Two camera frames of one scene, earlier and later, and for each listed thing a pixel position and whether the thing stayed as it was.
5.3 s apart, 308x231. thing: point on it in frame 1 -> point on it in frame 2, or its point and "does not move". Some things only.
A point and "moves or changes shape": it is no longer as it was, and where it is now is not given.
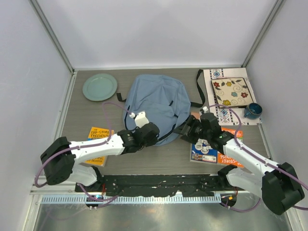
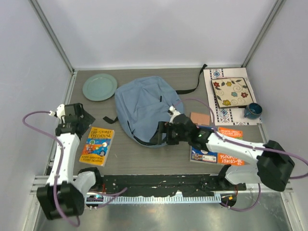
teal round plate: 99,87 does not move
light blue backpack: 164,100 moves or changes shape
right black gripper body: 207,133 -> 174,136
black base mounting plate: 198,185 does not move
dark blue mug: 252,110 does not move
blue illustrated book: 201,151 does not move
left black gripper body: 147,144 -> 81,118
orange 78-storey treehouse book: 221,159 does not move
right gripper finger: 189,130 -> 160,137
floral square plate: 232,92 does not move
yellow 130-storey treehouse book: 99,133 does not move
